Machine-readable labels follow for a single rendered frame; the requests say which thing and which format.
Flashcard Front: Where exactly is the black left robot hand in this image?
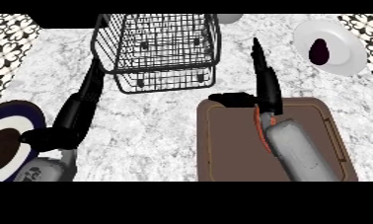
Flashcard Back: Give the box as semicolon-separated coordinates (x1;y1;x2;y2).
20;55;107;153

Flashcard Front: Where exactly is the navy and white plate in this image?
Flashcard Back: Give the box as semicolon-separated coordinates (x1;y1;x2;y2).
0;100;49;183

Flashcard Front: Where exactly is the black wire tiered basket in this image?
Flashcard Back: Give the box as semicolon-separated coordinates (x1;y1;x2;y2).
89;13;223;95

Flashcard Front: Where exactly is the brown tray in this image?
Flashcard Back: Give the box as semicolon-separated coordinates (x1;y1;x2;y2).
195;97;360;183

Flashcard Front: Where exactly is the dark purple eggplant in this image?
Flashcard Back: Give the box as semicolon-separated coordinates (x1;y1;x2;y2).
309;37;329;65

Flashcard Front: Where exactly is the brown round food item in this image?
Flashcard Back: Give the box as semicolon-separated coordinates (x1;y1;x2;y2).
0;127;24;167

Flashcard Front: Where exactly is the grey round object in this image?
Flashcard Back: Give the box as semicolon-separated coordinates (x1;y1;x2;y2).
216;13;244;25

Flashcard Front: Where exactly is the black appliance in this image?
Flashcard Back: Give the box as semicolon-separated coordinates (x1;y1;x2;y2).
27;13;105;30

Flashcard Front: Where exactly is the orange sweet potato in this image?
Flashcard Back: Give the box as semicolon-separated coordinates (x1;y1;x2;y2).
253;104;278;154

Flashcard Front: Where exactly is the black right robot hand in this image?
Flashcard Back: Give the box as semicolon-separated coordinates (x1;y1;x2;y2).
207;37;285;116

